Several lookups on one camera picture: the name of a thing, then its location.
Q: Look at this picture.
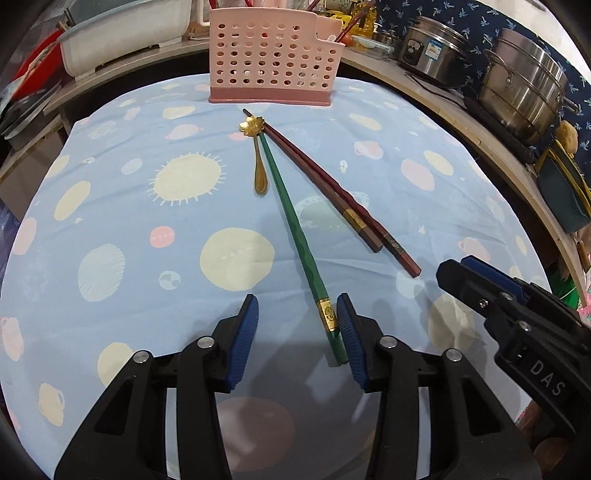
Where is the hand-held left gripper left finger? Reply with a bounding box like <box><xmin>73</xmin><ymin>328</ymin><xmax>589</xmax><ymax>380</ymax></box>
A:
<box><xmin>53</xmin><ymin>294</ymin><xmax>260</xmax><ymax>480</ymax></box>

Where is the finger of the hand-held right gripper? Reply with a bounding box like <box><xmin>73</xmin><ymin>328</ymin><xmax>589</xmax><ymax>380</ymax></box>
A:
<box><xmin>461</xmin><ymin>256</ymin><xmax>557</xmax><ymax>308</ymax></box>
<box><xmin>436</xmin><ymin>259</ymin><xmax>525</xmax><ymax>325</ymax></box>

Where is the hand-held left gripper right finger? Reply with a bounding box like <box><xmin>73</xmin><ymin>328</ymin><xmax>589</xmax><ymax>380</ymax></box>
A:
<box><xmin>335</xmin><ymin>292</ymin><xmax>533</xmax><ymax>480</ymax></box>

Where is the green chopstick with gold band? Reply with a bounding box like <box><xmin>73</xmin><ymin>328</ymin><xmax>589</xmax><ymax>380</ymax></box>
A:
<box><xmin>257</xmin><ymin>128</ymin><xmax>350</xmax><ymax>368</ymax></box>

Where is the dark red chopstick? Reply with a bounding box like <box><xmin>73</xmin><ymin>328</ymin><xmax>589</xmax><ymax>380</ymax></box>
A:
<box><xmin>262</xmin><ymin>119</ymin><xmax>423</xmax><ymax>278</ymax></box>
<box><xmin>334</xmin><ymin>2</ymin><xmax>371</xmax><ymax>43</ymax></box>

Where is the pink perforated utensil holder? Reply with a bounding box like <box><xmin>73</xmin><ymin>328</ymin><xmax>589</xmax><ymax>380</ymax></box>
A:
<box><xmin>208</xmin><ymin>7</ymin><xmax>341</xmax><ymax>108</ymax></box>

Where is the dark green bag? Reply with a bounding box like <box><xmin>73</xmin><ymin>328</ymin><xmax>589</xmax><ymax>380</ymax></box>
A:
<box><xmin>534</xmin><ymin>137</ymin><xmax>591</xmax><ymax>233</ymax></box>

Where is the wooden counter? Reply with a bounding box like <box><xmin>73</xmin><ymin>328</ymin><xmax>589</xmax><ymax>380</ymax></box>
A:
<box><xmin>43</xmin><ymin>36</ymin><xmax>591</xmax><ymax>308</ymax></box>

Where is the brown chopstick with gold band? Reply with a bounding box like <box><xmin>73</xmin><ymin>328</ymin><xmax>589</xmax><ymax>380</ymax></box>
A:
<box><xmin>242</xmin><ymin>108</ymin><xmax>384</xmax><ymax>254</ymax></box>

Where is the black induction cooker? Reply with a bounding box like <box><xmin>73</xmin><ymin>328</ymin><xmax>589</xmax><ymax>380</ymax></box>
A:
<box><xmin>463</xmin><ymin>94</ymin><xmax>551</xmax><ymax>163</ymax></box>

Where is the gold flower spoon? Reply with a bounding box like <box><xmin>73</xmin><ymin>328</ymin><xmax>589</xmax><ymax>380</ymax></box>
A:
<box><xmin>237</xmin><ymin>115</ymin><xmax>271</xmax><ymax>196</ymax></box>

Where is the steel steamer pot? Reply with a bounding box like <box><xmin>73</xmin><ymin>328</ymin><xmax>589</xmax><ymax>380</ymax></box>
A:
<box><xmin>475</xmin><ymin>28</ymin><xmax>579</xmax><ymax>147</ymax></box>

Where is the steel rice cooker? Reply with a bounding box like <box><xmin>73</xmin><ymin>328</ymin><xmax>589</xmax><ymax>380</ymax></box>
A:
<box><xmin>396</xmin><ymin>16</ymin><xmax>472</xmax><ymax>87</ymax></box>

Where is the blue patterned cloth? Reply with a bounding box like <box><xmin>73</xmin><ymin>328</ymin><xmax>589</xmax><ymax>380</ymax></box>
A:
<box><xmin>373</xmin><ymin>0</ymin><xmax>591</xmax><ymax>155</ymax></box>

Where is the glass food container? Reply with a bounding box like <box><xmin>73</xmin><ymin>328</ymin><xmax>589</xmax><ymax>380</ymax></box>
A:
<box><xmin>353</xmin><ymin>30</ymin><xmax>399</xmax><ymax>61</ymax></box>

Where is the yellow oil bottle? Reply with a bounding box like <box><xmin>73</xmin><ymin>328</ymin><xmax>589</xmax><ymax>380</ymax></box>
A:
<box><xmin>342</xmin><ymin>0</ymin><xmax>378</xmax><ymax>38</ymax></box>

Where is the black frying pan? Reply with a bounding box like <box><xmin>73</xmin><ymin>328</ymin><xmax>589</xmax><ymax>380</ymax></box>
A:
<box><xmin>0</xmin><ymin>82</ymin><xmax>64</xmax><ymax>140</ymax></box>

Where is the white dish basin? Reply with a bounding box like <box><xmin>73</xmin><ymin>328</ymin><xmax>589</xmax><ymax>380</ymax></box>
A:
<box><xmin>57</xmin><ymin>0</ymin><xmax>193</xmax><ymax>77</ymax></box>

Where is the red plastic basin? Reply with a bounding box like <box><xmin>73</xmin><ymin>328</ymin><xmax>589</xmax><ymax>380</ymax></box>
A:
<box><xmin>8</xmin><ymin>27</ymin><xmax>64</xmax><ymax>100</ymax></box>

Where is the black power cable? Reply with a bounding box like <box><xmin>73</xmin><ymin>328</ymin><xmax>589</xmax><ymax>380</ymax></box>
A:
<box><xmin>405</xmin><ymin>71</ymin><xmax>468</xmax><ymax>101</ymax></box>

